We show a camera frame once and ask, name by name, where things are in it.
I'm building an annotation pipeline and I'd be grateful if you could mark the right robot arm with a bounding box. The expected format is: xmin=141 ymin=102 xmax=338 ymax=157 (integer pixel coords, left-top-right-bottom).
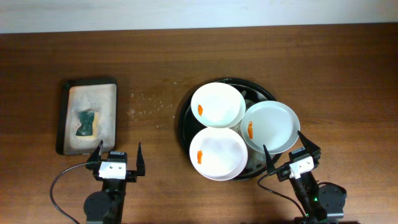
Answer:
xmin=257 ymin=131 xmax=347 ymax=224

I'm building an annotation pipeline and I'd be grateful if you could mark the white plate top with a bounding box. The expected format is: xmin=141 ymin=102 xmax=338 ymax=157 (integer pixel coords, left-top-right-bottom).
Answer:
xmin=190 ymin=82 xmax=246 ymax=128

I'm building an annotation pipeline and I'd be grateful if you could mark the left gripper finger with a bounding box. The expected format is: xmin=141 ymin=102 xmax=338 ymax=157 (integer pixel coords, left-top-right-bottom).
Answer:
xmin=136 ymin=142 xmax=146 ymax=176
xmin=90 ymin=140 xmax=103 ymax=162

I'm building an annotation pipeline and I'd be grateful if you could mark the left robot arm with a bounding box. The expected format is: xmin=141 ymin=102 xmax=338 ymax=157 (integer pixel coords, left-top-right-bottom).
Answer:
xmin=83 ymin=141 xmax=146 ymax=224

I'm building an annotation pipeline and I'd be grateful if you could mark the black rectangular soapy tray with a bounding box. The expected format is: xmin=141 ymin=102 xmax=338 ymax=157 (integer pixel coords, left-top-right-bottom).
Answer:
xmin=55 ymin=77 xmax=118 ymax=155

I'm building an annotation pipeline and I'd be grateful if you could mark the pale blue plate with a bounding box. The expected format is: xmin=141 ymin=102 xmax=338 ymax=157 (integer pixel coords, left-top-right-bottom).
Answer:
xmin=240 ymin=101 xmax=300 ymax=154

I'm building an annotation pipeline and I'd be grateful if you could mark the white plate bottom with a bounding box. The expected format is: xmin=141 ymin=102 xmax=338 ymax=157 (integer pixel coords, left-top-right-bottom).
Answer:
xmin=189 ymin=128 xmax=248 ymax=181

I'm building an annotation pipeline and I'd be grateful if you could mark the green yellow sponge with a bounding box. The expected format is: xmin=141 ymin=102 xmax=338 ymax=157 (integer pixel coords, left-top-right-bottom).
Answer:
xmin=75 ymin=110 xmax=99 ymax=138

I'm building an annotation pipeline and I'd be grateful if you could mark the left black cable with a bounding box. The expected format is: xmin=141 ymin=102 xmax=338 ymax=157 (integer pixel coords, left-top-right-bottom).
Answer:
xmin=50 ymin=162 xmax=90 ymax=224

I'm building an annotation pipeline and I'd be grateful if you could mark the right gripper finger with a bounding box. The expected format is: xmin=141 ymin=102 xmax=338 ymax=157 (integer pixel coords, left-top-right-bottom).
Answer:
xmin=297 ymin=131 xmax=320 ymax=153
xmin=263 ymin=144 xmax=275 ymax=175

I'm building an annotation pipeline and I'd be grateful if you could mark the white plate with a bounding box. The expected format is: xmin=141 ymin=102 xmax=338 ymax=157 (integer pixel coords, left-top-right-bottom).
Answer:
xmin=190 ymin=82 xmax=246 ymax=128
xmin=189 ymin=128 xmax=248 ymax=181

